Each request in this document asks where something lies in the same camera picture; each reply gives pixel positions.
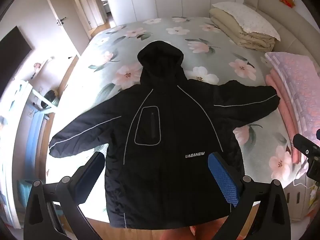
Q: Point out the white door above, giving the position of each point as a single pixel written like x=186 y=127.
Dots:
x=62 y=5

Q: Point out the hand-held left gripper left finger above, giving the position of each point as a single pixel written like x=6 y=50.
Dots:
x=93 y=166

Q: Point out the floral bed sheet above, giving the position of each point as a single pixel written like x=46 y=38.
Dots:
x=155 y=30

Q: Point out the folded cream quilt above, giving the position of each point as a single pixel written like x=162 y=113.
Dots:
x=240 y=38

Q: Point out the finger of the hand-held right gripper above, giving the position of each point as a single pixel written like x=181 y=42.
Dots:
x=303 y=145

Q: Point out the white mesh waste basket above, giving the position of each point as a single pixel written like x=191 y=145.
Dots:
x=51 y=100

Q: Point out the folded lilac quilt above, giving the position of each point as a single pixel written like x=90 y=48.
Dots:
x=300 y=80

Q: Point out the black wall television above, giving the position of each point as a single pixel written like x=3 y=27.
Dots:
x=12 y=55

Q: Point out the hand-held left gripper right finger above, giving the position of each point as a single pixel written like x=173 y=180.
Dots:
x=220 y=177

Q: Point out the black hooded jacket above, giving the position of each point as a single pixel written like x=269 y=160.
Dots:
x=170 y=120

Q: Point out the person's leg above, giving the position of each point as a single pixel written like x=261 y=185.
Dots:
x=190 y=230

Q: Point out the white dotted pillow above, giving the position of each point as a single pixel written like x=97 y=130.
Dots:
x=245 y=17

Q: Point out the red wall ornament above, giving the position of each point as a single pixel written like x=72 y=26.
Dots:
x=287 y=1

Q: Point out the folded pink blanket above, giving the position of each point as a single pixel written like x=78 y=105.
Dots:
x=282 y=100

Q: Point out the beige padded headboard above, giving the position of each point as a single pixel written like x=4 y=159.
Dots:
x=287 y=25

